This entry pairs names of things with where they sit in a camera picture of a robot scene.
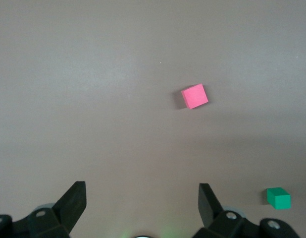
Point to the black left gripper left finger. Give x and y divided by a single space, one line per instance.
64 210

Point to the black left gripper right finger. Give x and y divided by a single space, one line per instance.
217 218

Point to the green foam cube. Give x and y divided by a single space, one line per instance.
278 198

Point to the pink foam cube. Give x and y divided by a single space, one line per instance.
194 96

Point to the brown table cover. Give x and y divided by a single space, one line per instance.
93 74

